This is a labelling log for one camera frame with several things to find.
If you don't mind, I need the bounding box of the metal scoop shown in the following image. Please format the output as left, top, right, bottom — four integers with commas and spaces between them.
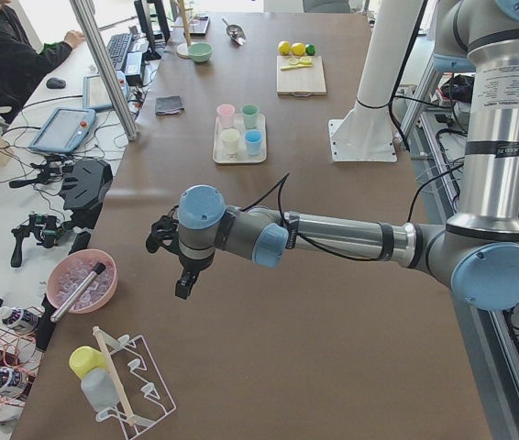
221, 17, 246, 46

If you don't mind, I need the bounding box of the person in black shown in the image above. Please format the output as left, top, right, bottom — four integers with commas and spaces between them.
0, 1, 84, 123

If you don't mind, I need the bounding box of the wooden stand with base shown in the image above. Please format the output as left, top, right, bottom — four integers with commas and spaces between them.
171, 0, 192, 60

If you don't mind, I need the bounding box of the grey folded cloth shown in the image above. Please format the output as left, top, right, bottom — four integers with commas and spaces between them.
155, 95, 183, 116

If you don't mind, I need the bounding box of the metal pestle in bowl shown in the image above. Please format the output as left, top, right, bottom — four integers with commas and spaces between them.
50, 262, 106, 323

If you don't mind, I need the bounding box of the pink plastic cup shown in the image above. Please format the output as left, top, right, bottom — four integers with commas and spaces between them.
216, 104, 235, 129

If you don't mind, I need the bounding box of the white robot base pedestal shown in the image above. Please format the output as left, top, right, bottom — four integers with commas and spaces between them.
328, 0, 426, 162

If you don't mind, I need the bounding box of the white wire cup rack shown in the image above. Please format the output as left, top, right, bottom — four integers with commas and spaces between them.
93, 326, 177, 439

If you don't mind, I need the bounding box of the cream rabbit tray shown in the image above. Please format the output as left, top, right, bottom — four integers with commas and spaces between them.
212, 113, 268, 165

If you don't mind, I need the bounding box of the cream plastic cup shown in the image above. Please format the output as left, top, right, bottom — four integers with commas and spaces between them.
220, 128, 240, 156

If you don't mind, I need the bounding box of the green bowl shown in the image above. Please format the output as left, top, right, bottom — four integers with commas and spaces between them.
188, 42, 213, 63

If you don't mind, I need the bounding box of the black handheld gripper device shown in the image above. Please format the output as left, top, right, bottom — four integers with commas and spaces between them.
10, 213, 73, 268

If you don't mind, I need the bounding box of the aluminium frame post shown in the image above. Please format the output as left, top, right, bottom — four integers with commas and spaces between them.
70, 0, 138, 141

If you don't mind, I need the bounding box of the green plastic cup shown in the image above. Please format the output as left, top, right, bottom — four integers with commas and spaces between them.
241, 104, 260, 129

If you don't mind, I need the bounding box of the yellow plastic cup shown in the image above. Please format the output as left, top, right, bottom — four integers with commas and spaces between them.
69, 346, 107, 380

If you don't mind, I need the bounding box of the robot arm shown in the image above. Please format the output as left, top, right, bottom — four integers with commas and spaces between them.
156, 13, 442, 315

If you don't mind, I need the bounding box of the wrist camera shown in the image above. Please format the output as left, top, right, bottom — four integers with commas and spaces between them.
146, 205, 180, 255

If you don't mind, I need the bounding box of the blue teach pendant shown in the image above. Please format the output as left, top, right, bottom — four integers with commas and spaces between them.
28, 107, 96, 154

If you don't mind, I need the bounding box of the pink bowl with ice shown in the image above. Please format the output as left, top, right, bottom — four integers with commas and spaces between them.
46, 248, 119, 314

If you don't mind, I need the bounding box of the whole lemon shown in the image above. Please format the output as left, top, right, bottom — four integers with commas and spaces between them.
290, 42, 306, 57
278, 40, 291, 56

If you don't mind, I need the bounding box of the green lime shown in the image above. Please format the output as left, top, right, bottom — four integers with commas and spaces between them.
305, 44, 316, 56

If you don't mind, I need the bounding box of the black keyboard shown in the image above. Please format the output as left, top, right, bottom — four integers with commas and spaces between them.
106, 33, 132, 71

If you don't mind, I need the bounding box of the yellow plastic knife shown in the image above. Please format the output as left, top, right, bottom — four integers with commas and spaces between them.
279, 64, 314, 72

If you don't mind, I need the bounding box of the wooden cutting board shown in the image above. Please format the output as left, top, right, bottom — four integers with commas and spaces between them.
276, 55, 326, 96

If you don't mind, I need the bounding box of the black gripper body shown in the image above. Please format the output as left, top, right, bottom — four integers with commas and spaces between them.
179, 255, 213, 277

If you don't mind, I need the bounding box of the black computer mouse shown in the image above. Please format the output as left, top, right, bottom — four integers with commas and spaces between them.
46, 77, 66, 90

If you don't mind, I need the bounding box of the blue plastic cup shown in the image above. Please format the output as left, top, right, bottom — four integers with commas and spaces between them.
244, 129, 263, 157

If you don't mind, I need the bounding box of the black stand plate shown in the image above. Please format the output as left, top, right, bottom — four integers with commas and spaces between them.
59, 159, 113, 229

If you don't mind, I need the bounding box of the translucent grey cup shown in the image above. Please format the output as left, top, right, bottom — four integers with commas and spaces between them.
81, 368, 120, 413

